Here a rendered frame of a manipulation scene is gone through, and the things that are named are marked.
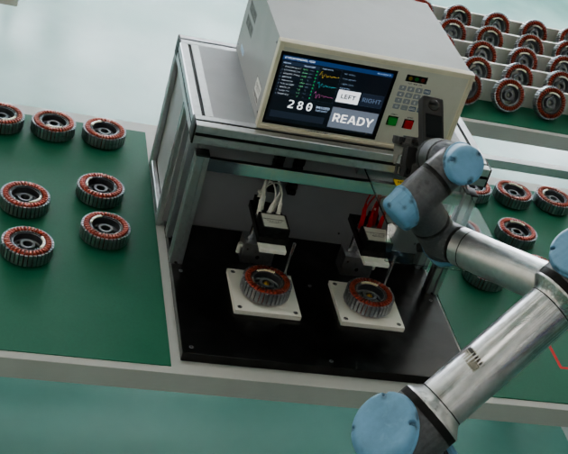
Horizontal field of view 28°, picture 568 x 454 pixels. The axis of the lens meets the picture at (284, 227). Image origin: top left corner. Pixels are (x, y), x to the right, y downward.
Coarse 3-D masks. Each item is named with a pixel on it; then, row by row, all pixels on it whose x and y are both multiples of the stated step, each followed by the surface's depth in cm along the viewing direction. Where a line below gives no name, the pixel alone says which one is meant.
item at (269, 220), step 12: (252, 204) 256; (264, 204) 257; (252, 216) 253; (264, 216) 249; (276, 216) 250; (252, 228) 256; (264, 228) 245; (276, 228) 246; (288, 228) 247; (264, 240) 247; (276, 240) 247; (288, 240) 248; (276, 252) 246
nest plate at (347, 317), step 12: (336, 288) 258; (336, 300) 254; (336, 312) 252; (348, 312) 251; (396, 312) 256; (348, 324) 248; (360, 324) 249; (372, 324) 250; (384, 324) 251; (396, 324) 252
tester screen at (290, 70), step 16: (288, 64) 233; (304, 64) 233; (320, 64) 234; (336, 64) 234; (288, 80) 235; (304, 80) 235; (320, 80) 236; (336, 80) 237; (352, 80) 237; (368, 80) 238; (384, 80) 238; (272, 96) 236; (288, 96) 237; (304, 96) 238; (320, 96) 238; (384, 96) 241; (304, 112) 240; (320, 112) 240; (368, 112) 242; (336, 128) 243
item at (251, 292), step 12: (252, 276) 247; (264, 276) 251; (276, 276) 250; (252, 288) 243; (264, 288) 244; (276, 288) 245; (288, 288) 246; (252, 300) 244; (264, 300) 243; (276, 300) 244
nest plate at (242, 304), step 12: (228, 276) 251; (240, 276) 252; (288, 276) 257; (240, 288) 248; (240, 300) 244; (288, 300) 249; (240, 312) 242; (252, 312) 242; (264, 312) 243; (276, 312) 244; (288, 312) 245
